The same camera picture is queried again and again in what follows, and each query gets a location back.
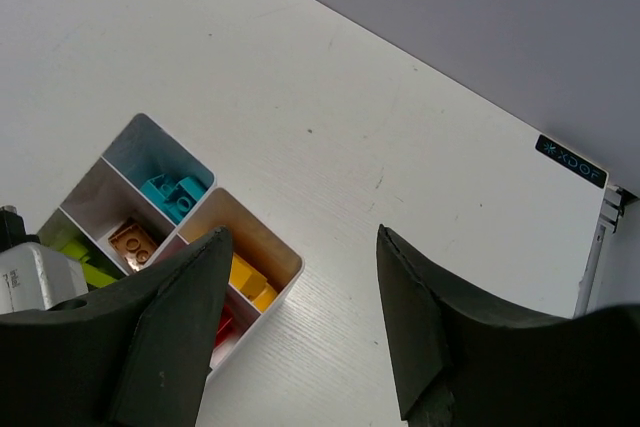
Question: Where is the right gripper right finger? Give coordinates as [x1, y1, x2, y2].
[376, 226, 639, 426]

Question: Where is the aluminium rail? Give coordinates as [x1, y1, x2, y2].
[574, 185, 639, 317]

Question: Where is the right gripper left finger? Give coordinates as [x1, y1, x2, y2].
[1, 227, 233, 426]

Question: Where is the right white divided container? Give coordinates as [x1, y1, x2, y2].
[149, 187, 304, 380]

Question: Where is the lime green lego brick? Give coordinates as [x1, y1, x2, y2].
[49, 230, 124, 291]

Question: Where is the red lego brick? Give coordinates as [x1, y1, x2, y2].
[214, 303, 240, 349]

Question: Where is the teal curved lego brick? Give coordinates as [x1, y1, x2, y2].
[140, 174, 206, 224]

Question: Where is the left white divided container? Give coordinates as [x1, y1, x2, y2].
[38, 114, 217, 277]

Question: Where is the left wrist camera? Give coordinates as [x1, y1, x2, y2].
[0, 205, 88, 314]

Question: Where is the yellow lego brick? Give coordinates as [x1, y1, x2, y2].
[229, 253, 278, 313]

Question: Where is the white divided container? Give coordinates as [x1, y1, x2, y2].
[149, 187, 304, 380]
[38, 114, 217, 277]

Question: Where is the brown lego brick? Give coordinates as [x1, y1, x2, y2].
[107, 217, 158, 275]

